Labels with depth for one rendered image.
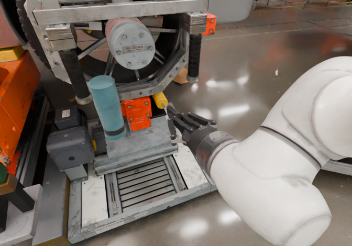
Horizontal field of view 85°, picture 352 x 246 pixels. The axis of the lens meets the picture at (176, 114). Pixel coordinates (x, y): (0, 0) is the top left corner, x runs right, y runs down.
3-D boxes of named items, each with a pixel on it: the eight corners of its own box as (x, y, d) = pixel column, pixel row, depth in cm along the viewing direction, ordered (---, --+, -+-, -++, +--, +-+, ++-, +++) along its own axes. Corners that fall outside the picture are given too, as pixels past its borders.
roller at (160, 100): (153, 81, 116) (153, 73, 112) (169, 110, 95) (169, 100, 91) (144, 83, 114) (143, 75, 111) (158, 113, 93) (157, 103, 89)
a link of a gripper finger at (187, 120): (199, 127, 45) (204, 126, 45) (179, 111, 54) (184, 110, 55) (200, 142, 47) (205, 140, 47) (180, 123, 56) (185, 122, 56)
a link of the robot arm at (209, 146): (208, 152, 32) (190, 135, 37) (210, 190, 36) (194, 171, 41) (250, 135, 35) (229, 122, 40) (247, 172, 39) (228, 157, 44)
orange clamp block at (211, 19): (187, 31, 83) (206, 29, 86) (195, 37, 78) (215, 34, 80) (188, 13, 79) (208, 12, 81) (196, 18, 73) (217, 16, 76)
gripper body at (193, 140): (228, 126, 40) (205, 111, 48) (193, 139, 38) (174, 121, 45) (228, 155, 44) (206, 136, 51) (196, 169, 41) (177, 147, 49)
